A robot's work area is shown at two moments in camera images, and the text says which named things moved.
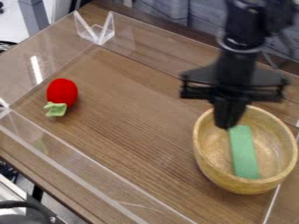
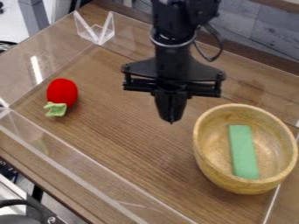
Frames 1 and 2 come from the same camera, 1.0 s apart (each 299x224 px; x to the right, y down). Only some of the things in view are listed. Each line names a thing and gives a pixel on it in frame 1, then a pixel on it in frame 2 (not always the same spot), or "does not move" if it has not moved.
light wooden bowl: (275, 150) does not move
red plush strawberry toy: (61, 94) does not move
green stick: (244, 154) does not move
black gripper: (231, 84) → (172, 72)
